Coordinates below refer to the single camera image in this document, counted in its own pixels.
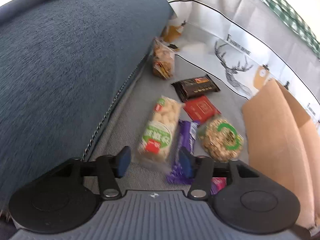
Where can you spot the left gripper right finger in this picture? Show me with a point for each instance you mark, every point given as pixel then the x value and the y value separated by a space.
pixel 200 169

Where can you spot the green checkered cloth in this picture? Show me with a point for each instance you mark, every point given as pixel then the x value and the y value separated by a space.
pixel 295 22

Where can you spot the grey printed sofa cover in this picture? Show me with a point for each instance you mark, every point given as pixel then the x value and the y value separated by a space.
pixel 210 44

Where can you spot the white puffed snack pack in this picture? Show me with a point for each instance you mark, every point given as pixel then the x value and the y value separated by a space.
pixel 156 141

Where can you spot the clear bag of crackers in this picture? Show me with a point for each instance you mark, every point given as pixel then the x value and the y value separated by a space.
pixel 163 63

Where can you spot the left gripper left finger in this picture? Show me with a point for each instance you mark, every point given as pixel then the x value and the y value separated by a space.
pixel 109 168

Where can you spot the purple white tube pack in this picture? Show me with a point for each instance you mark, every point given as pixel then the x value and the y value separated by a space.
pixel 218 184

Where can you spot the dark chocolate biscuit pack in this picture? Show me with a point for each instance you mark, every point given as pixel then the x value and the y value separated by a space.
pixel 194 87

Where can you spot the round puffed grain snack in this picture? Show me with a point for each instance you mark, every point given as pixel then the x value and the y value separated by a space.
pixel 219 138

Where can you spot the small red packet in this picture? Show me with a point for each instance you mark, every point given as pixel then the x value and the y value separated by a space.
pixel 200 109

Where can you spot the brown cardboard box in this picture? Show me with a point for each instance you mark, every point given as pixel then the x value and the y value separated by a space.
pixel 283 144

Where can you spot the purple chocolate bar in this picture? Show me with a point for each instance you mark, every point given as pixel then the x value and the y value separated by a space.
pixel 186 138

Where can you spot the blue sofa cushion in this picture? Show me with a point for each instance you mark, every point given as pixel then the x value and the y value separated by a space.
pixel 65 64

